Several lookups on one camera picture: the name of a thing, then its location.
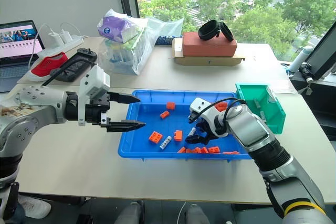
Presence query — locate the white grey brick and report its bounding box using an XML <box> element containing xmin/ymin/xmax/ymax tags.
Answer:
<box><xmin>159</xmin><ymin>135</ymin><xmax>172</xmax><ymax>151</ymax></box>

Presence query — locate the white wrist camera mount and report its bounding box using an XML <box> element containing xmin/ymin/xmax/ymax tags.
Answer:
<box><xmin>77</xmin><ymin>64</ymin><xmax>111</xmax><ymax>127</ymax></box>
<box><xmin>188</xmin><ymin>97</ymin><xmax>228</xmax><ymax>137</ymax></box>

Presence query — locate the blue plastic bin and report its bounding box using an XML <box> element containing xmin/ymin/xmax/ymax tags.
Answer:
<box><xmin>117</xmin><ymin>89</ymin><xmax>254</xmax><ymax>162</ymax></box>

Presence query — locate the white power strip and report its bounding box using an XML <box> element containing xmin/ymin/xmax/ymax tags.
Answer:
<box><xmin>36</xmin><ymin>34</ymin><xmax>85</xmax><ymax>58</ymax></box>
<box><xmin>28</xmin><ymin>23</ymin><xmax>85</xmax><ymax>69</ymax></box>

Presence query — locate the white charger plug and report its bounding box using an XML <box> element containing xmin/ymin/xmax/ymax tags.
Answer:
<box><xmin>47</xmin><ymin>31</ymin><xmax>64</xmax><ymax>47</ymax></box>
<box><xmin>59</xmin><ymin>29</ymin><xmax>72</xmax><ymax>44</ymax></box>

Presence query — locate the blue patterned cloth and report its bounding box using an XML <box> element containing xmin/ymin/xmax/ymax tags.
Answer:
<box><xmin>156</xmin><ymin>35</ymin><xmax>183</xmax><ymax>47</ymax></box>

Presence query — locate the black monitor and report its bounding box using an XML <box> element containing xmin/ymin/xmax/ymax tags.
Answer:
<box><xmin>299</xmin><ymin>18</ymin><xmax>336</xmax><ymax>82</ymax></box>

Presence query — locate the open laptop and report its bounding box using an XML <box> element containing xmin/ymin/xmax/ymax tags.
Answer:
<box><xmin>0</xmin><ymin>19</ymin><xmax>46</xmax><ymax>94</ymax></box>

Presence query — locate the flat cardboard box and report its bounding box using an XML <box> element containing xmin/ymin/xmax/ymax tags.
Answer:
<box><xmin>171</xmin><ymin>37</ymin><xmax>246</xmax><ymax>67</ymax></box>

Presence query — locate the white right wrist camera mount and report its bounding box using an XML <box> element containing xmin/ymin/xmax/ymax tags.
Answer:
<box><xmin>188</xmin><ymin>97</ymin><xmax>228</xmax><ymax>137</ymax></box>

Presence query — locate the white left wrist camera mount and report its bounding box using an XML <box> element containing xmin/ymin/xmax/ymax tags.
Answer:
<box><xmin>77</xmin><ymin>64</ymin><xmax>111</xmax><ymax>127</ymax></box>

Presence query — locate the purple tissue pack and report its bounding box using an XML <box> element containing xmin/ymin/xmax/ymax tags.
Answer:
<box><xmin>97</xmin><ymin>15</ymin><xmax>140</xmax><ymax>44</ymax></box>

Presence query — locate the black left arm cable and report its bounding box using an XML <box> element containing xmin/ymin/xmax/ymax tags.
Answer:
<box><xmin>40</xmin><ymin>59</ymin><xmax>97</xmax><ymax>87</ymax></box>

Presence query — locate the white water bottle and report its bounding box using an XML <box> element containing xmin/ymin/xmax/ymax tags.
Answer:
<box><xmin>288</xmin><ymin>45</ymin><xmax>314</xmax><ymax>73</ymax></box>

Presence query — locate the white floor cable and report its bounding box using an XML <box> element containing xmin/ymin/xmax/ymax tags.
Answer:
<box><xmin>176</xmin><ymin>201</ymin><xmax>188</xmax><ymax>224</ymax></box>

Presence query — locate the white sneaker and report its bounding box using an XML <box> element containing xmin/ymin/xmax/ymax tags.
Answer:
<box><xmin>17</xmin><ymin>194</ymin><xmax>52</xmax><ymax>220</ymax></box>

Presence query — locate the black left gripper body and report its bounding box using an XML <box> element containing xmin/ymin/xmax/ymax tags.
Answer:
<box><xmin>84</xmin><ymin>92</ymin><xmax>111</xmax><ymax>126</ymax></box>

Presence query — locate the red and white shoe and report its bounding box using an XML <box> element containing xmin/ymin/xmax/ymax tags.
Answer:
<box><xmin>28</xmin><ymin>51</ymin><xmax>70</xmax><ymax>82</ymax></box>

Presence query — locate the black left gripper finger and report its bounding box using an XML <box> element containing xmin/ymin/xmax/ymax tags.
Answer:
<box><xmin>100</xmin><ymin>120</ymin><xmax>147</xmax><ymax>133</ymax></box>
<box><xmin>108</xmin><ymin>91</ymin><xmax>141</xmax><ymax>105</ymax></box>

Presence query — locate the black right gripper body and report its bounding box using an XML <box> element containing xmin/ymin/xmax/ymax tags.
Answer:
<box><xmin>196</xmin><ymin>119</ymin><xmax>220</xmax><ymax>146</ymax></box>

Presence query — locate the black handheld device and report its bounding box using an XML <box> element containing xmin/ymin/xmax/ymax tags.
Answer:
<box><xmin>53</xmin><ymin>47</ymin><xmax>98</xmax><ymax>83</ymax></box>

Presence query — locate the green plastic bin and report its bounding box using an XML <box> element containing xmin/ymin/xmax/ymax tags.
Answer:
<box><xmin>234</xmin><ymin>82</ymin><xmax>287</xmax><ymax>135</ymax></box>

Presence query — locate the clear plastic bag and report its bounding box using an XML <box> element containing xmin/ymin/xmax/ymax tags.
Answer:
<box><xmin>97</xmin><ymin>8</ymin><xmax>185</xmax><ymax>76</ymax></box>

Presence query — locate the black round case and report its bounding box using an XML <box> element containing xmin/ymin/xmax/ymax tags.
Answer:
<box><xmin>197</xmin><ymin>19</ymin><xmax>235</xmax><ymax>42</ymax></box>

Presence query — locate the red brick block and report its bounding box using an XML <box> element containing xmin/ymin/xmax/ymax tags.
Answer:
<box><xmin>182</xmin><ymin>31</ymin><xmax>238</xmax><ymax>58</ymax></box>

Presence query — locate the dark rounded grey shape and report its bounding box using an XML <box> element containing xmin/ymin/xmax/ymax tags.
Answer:
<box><xmin>113</xmin><ymin>200</ymin><xmax>145</xmax><ymax>224</ymax></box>

